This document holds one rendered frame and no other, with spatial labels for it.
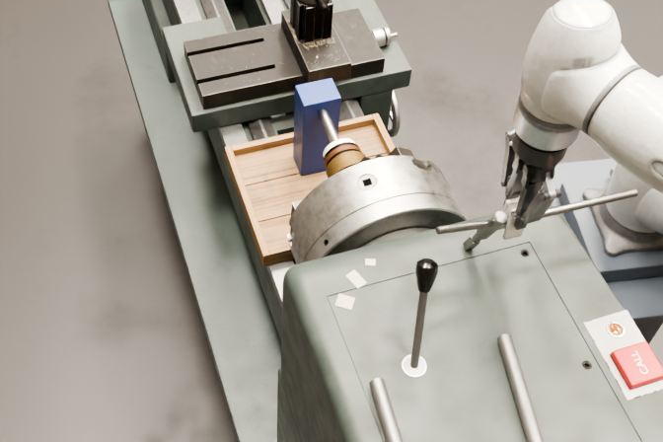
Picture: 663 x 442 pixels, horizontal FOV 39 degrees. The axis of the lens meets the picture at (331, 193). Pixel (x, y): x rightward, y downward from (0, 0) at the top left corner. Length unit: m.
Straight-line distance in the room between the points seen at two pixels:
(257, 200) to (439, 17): 1.93
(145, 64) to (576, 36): 1.83
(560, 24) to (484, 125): 2.29
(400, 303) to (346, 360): 0.13
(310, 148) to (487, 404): 0.80
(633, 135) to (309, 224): 0.68
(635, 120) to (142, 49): 1.93
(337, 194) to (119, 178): 1.69
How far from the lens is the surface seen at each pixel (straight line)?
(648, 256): 2.19
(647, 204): 2.06
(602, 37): 1.15
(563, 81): 1.16
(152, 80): 2.75
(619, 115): 1.14
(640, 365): 1.47
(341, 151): 1.80
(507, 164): 1.41
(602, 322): 1.50
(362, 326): 1.42
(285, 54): 2.18
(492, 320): 1.46
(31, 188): 3.25
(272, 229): 1.97
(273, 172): 2.06
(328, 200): 1.61
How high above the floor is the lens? 2.49
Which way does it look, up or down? 52 degrees down
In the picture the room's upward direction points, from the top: 5 degrees clockwise
